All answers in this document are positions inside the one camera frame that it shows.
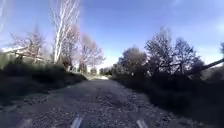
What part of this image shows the leaning tree trunk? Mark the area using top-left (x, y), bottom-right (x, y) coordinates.
top-left (199, 58), bottom-right (224, 73)

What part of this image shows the weedy verge with shrubs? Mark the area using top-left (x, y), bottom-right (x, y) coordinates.
top-left (109, 68), bottom-right (224, 128)

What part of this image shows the dark tree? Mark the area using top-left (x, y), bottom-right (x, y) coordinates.
top-left (171, 37), bottom-right (205, 77)
top-left (117, 46), bottom-right (148, 77)
top-left (144, 27), bottom-right (174, 77)

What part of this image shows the robot's own part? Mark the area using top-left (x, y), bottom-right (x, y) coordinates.
top-left (70, 116), bottom-right (84, 128)
top-left (135, 118), bottom-right (149, 128)

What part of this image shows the grassy verge with low bushes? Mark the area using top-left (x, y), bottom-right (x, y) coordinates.
top-left (0, 61), bottom-right (88, 108)

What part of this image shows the low building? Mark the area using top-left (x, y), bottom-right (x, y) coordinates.
top-left (0, 46), bottom-right (51, 69)

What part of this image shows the pale gravel path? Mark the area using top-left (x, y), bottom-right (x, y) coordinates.
top-left (0, 77), bottom-right (214, 128)

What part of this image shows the tall white bare tree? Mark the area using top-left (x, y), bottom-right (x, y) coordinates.
top-left (49, 0), bottom-right (82, 64)

